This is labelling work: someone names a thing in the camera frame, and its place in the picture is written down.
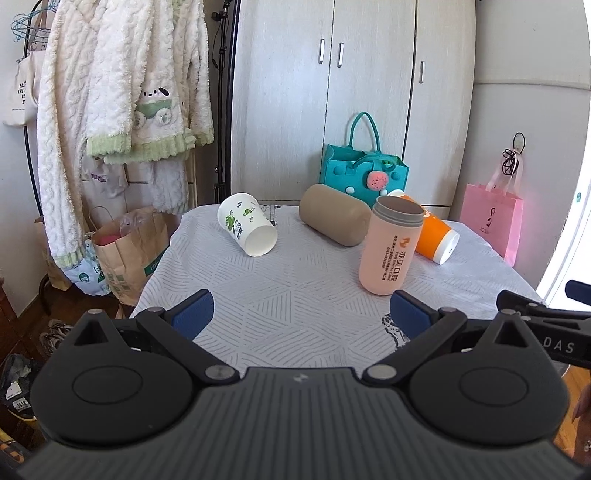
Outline white cup with green print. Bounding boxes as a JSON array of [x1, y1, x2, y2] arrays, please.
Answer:
[[218, 193, 278, 258]]

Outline brown paper bag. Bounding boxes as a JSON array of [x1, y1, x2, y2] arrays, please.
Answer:
[[91, 206, 171, 306]]

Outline person's right hand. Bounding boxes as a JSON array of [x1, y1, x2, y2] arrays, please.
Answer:
[[571, 382, 591, 463]]

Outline dark bag with white label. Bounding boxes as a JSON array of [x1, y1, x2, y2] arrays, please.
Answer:
[[0, 353, 43, 422]]

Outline white wardrobe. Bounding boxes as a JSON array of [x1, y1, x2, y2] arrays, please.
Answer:
[[229, 0, 476, 220]]

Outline white fluffy pants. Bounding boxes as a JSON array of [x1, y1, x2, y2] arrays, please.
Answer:
[[124, 154, 191, 216]]

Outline black tripod stand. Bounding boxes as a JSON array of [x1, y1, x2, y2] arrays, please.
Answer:
[[210, 0, 242, 207]]

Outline white and green plastic bag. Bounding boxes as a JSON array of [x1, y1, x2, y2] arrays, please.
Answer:
[[62, 240, 114, 296]]

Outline white fluffy green-trimmed jacket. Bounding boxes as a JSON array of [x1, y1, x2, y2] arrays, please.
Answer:
[[85, 0, 216, 165]]

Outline grey sneakers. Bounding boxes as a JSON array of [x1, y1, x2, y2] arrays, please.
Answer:
[[39, 320, 75, 357]]

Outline orange cup with white lid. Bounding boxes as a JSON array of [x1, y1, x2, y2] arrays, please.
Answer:
[[388, 189, 461, 265]]

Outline pink paper gift bag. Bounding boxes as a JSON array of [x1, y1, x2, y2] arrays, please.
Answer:
[[459, 152, 525, 267]]

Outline teal felt handbag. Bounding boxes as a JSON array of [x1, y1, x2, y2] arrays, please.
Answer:
[[321, 112, 409, 208]]

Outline teal wire hangers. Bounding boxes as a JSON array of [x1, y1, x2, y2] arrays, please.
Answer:
[[11, 0, 62, 43]]

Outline pink cup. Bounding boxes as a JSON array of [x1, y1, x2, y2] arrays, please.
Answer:
[[359, 196, 425, 296]]

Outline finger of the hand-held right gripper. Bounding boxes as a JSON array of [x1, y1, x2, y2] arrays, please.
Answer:
[[565, 280, 591, 306], [496, 290, 548, 319]]

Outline wall hook with hair ties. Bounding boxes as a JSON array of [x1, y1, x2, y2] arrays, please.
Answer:
[[501, 132, 527, 177]]

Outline white canvas tote bag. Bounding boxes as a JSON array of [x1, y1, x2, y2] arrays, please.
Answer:
[[2, 9, 49, 127]]

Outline brown cup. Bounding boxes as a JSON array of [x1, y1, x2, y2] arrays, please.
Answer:
[[298, 183, 373, 247]]

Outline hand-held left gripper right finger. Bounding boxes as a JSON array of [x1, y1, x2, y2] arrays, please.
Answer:
[[364, 290, 544, 388]]

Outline white fluffy robe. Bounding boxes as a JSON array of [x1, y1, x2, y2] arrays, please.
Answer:
[[36, 0, 139, 271]]

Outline black coat rack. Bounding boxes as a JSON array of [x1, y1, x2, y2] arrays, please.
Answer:
[[11, 0, 63, 317]]

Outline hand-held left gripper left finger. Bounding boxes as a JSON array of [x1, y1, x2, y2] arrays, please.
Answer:
[[60, 289, 241, 388]]

